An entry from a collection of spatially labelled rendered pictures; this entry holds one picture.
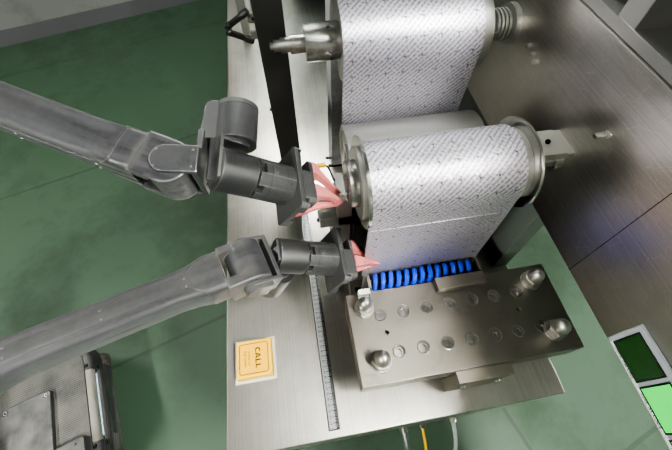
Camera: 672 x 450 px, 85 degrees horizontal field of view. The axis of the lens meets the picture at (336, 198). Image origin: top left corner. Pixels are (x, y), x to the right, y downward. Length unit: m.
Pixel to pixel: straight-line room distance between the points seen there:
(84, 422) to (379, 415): 1.15
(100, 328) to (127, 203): 1.81
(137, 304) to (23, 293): 1.80
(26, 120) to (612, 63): 0.74
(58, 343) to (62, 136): 0.25
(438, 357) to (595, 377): 1.39
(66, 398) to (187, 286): 1.24
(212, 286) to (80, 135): 0.25
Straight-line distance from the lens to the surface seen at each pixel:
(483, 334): 0.75
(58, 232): 2.44
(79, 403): 1.73
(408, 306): 0.72
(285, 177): 0.50
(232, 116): 0.50
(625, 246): 0.63
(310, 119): 1.17
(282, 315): 0.85
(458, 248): 0.73
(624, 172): 0.61
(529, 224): 0.79
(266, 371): 0.80
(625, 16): 0.62
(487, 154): 0.57
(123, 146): 0.51
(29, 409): 1.80
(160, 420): 1.85
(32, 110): 0.59
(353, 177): 0.53
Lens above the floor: 1.71
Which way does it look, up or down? 56 degrees down
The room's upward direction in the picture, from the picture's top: straight up
